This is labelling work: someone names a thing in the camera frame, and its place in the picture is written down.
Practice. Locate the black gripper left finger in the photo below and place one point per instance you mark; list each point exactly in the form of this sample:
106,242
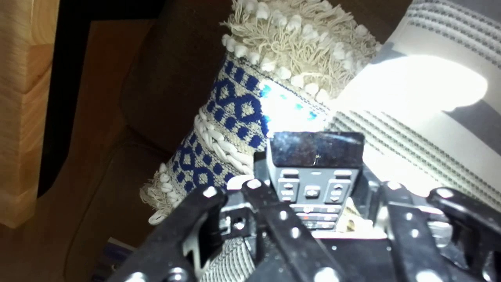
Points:
271,220

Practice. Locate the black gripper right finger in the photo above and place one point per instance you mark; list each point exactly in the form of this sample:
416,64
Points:
416,230

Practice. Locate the black remote control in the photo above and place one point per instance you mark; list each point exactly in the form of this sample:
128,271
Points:
313,167

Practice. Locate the grey striped pillow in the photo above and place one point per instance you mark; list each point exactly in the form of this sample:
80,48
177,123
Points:
416,120

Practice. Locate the blue white fringed pillow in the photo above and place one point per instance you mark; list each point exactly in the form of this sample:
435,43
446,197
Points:
239,111

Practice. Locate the brown fabric sofa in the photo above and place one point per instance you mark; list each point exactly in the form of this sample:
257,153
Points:
157,79

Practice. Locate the light wooden table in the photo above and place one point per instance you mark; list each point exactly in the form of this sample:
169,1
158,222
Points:
23,104

